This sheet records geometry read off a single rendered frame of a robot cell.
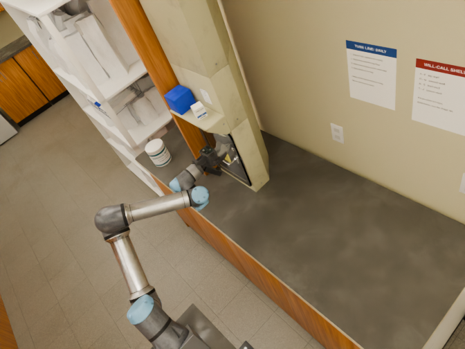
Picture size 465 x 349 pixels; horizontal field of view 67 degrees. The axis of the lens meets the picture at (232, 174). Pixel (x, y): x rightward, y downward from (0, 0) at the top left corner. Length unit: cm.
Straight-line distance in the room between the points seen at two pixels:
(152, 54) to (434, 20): 115
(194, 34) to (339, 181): 106
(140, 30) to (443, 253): 162
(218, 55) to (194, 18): 18
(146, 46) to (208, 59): 38
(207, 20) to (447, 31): 81
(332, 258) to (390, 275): 25
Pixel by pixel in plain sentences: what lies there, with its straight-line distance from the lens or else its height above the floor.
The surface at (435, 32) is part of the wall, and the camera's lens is 133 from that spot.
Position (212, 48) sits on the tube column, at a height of 181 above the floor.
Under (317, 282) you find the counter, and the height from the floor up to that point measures 94.
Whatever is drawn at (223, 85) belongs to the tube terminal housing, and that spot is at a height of 164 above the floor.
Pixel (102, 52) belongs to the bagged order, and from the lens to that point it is 267.
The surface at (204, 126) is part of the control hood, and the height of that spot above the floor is 151.
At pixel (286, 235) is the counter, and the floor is 94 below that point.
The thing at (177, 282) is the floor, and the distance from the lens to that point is 303.
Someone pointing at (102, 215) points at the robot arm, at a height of 150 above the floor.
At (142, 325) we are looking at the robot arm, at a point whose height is 122.
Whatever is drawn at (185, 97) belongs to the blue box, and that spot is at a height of 158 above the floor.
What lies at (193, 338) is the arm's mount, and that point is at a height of 112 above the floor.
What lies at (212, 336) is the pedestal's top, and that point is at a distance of 168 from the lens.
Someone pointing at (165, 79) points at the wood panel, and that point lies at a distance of 183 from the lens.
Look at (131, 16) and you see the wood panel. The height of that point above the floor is 196.
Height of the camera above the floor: 244
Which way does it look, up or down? 44 degrees down
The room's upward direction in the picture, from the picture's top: 25 degrees counter-clockwise
